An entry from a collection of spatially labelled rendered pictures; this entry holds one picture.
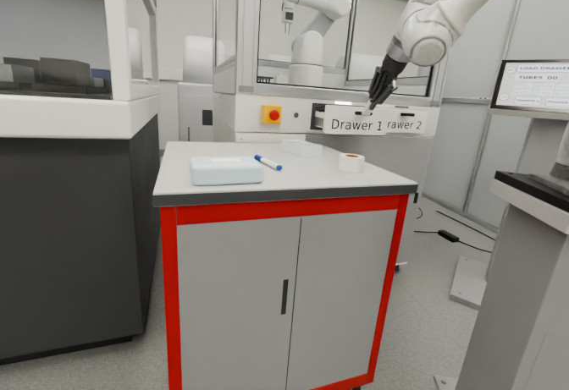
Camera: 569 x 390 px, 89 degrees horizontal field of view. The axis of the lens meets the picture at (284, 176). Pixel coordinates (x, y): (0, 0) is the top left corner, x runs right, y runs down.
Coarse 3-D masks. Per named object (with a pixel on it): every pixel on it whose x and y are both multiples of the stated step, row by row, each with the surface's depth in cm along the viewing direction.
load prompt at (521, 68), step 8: (520, 64) 140; (528, 64) 139; (536, 64) 137; (544, 64) 136; (552, 64) 134; (560, 64) 133; (568, 64) 131; (544, 72) 134; (552, 72) 132; (560, 72) 131; (568, 72) 129
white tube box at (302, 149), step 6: (282, 144) 102; (288, 144) 99; (294, 144) 96; (300, 144) 99; (306, 144) 100; (312, 144) 101; (282, 150) 103; (288, 150) 100; (294, 150) 97; (300, 150) 94; (306, 150) 94; (312, 150) 95; (318, 150) 97; (300, 156) 94; (306, 156) 95; (312, 156) 96; (318, 156) 98
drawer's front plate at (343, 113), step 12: (336, 108) 112; (348, 108) 113; (360, 108) 115; (384, 108) 119; (324, 120) 112; (348, 120) 115; (360, 120) 117; (372, 120) 118; (384, 120) 120; (324, 132) 113; (336, 132) 115; (348, 132) 116; (360, 132) 118; (372, 132) 120; (384, 132) 122
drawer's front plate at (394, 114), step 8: (392, 112) 134; (400, 112) 136; (408, 112) 137; (416, 112) 138; (424, 112) 140; (392, 120) 136; (400, 120) 137; (408, 120) 138; (416, 120) 140; (424, 120) 141; (400, 128) 138; (408, 128) 140; (416, 128) 141; (424, 128) 143
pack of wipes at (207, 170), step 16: (192, 160) 62; (208, 160) 63; (224, 160) 64; (240, 160) 65; (256, 160) 67; (192, 176) 58; (208, 176) 59; (224, 176) 60; (240, 176) 61; (256, 176) 63
